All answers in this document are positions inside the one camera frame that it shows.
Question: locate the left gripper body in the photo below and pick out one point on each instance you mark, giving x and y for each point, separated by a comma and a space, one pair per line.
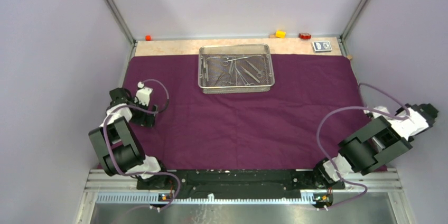
140, 118

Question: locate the metal mesh instrument tray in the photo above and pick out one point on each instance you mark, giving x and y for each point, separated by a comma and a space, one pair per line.
224, 79

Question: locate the purple cloth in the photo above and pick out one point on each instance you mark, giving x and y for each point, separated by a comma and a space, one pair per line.
266, 130

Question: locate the blue playing card deck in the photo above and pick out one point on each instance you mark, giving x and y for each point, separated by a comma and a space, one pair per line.
321, 46

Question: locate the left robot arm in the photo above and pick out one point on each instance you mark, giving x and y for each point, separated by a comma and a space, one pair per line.
115, 143

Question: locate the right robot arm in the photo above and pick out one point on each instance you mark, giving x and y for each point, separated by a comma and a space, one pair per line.
380, 141

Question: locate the steel forceps clamp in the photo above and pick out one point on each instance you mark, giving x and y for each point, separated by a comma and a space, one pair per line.
228, 61

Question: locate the steel hemostat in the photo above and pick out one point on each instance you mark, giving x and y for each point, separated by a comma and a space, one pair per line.
251, 75

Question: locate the yellow small block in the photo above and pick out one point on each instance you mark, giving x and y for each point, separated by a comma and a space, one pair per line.
280, 34

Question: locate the red small block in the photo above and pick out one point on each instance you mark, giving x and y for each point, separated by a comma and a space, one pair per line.
304, 36

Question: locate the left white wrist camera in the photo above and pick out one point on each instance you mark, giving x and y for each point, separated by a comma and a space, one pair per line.
143, 94

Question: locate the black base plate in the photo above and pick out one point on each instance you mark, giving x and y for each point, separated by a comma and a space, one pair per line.
239, 184

